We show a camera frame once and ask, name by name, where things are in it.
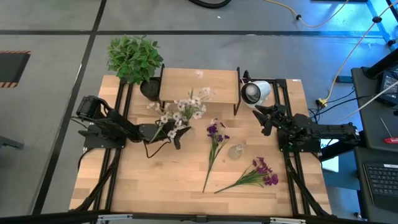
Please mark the wooden shelf with black legs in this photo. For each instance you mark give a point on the wooden shelf with black legs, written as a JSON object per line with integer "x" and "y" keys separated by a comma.
{"x": 217, "y": 84}

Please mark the green leafy artificial plant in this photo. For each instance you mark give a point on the green leafy artificial plant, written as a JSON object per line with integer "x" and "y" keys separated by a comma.
{"x": 133, "y": 59}

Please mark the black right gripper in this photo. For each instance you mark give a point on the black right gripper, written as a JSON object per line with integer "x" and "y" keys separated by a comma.
{"x": 279, "y": 117}

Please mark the dark floor hatch hazard stripes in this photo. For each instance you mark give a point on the dark floor hatch hazard stripes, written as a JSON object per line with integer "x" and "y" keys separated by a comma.
{"x": 12, "y": 68}

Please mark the black plant pot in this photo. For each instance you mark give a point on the black plant pot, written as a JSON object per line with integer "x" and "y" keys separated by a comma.
{"x": 150, "y": 90}

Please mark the blue metal stand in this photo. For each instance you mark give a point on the blue metal stand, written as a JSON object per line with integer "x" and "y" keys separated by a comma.
{"x": 380, "y": 25}

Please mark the loose white flower blossom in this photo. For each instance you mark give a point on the loose white flower blossom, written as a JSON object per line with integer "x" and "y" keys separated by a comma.
{"x": 199, "y": 73}

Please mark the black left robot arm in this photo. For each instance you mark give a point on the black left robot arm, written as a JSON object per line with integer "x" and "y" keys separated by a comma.
{"x": 118, "y": 126}

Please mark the dark desk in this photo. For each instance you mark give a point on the dark desk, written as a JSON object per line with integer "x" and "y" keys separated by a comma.
{"x": 370, "y": 124}

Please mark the purple artificial flower bunch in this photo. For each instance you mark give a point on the purple artificial flower bunch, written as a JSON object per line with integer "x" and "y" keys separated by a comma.
{"x": 252, "y": 177}
{"x": 214, "y": 149}

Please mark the black table edge rail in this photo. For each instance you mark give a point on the black table edge rail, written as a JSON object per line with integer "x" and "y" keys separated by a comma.
{"x": 62, "y": 217}

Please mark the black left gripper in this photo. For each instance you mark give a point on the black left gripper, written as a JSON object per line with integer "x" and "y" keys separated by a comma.
{"x": 149, "y": 132}

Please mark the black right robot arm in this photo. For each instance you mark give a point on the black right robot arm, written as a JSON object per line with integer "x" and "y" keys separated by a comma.
{"x": 329, "y": 130}

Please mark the white cylindrical spotlight lamp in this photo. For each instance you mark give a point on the white cylindrical spotlight lamp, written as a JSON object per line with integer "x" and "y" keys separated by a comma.
{"x": 259, "y": 90}

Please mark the grey chair foot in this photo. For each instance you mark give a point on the grey chair foot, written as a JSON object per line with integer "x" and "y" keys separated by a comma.
{"x": 12, "y": 143}

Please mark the black laptop keyboard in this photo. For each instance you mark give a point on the black laptop keyboard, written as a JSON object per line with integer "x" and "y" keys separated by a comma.
{"x": 382, "y": 180}

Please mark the black tablet screen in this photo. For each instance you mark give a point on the black tablet screen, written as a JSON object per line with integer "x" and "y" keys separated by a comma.
{"x": 388, "y": 87}

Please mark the silver rail bracket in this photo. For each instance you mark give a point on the silver rail bracket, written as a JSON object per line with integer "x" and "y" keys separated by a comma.
{"x": 287, "y": 220}
{"x": 115, "y": 217}

